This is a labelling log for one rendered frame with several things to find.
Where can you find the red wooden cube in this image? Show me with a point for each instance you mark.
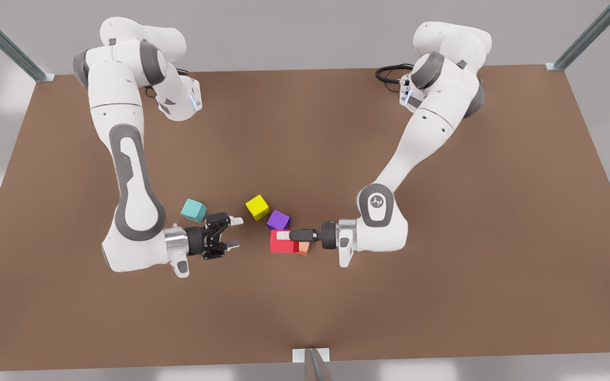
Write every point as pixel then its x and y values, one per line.
pixel 283 245

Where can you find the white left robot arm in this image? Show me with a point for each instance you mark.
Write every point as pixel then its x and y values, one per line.
pixel 427 121

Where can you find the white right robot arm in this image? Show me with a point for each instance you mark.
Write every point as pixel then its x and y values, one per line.
pixel 125 159

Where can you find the orange wooden cube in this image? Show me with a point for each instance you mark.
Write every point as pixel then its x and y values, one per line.
pixel 303 247

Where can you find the purple wooden cube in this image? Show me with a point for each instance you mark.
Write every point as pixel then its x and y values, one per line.
pixel 278 219

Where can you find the yellow wooden cube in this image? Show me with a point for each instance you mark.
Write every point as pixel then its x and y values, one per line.
pixel 257 207

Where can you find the teal wooden cube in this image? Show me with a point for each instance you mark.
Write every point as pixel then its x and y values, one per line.
pixel 194 210

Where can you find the silver frame post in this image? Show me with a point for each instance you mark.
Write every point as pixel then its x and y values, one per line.
pixel 591 34
pixel 6 41
pixel 313 364

